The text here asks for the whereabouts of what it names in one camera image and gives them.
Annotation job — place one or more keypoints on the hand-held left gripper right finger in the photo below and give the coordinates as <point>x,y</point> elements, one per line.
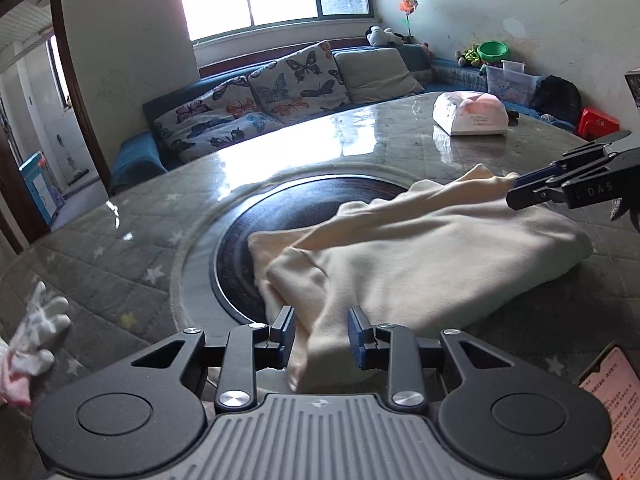
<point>356,335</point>

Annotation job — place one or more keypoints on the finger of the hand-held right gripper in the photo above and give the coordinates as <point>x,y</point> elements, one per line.
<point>535,195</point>
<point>537,176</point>

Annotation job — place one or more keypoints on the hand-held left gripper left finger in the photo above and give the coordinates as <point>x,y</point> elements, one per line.
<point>287,327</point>

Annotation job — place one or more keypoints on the cream sweater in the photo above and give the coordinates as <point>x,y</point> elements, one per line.
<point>400,260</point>

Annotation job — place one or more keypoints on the red stool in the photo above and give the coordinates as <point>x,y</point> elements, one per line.
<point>597,122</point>

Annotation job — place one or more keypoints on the black bag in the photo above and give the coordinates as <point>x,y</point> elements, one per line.
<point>557,97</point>

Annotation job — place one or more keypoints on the white pink tissue pack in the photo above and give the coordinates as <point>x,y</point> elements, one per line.
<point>470,115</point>

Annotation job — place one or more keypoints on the clear plastic box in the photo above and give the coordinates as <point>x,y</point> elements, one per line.
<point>512,84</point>

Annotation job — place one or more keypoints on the dark round table insert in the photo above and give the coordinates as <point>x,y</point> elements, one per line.
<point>280,210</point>

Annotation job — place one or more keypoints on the green bowl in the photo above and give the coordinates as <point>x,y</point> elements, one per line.
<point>492,51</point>

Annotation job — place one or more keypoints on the green plush toy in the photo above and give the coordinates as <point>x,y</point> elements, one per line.
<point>469,57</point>

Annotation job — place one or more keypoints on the grey cushion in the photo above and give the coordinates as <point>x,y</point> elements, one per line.
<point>377,75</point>

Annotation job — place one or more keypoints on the panda plush toy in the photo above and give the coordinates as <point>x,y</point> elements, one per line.
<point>385,36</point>

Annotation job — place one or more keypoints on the colourful pinwheel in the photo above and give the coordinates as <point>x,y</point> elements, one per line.
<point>409,7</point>

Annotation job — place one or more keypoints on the smartphone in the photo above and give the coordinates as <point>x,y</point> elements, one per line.
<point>617,400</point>

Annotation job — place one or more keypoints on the butterfly print cushion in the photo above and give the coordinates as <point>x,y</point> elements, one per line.
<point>300,80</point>
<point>215,117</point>

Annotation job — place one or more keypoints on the white glove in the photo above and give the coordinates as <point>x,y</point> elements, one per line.
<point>45,317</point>

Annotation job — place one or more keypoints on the blue sofa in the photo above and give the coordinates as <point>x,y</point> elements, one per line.
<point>222,79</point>

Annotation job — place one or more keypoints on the pink cloth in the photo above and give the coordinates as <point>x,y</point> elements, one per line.
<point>15,385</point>

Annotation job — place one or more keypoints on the blue cabinet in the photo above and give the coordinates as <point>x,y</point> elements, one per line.
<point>42,187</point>

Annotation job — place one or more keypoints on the wooden door frame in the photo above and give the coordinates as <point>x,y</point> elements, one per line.
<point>75,85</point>

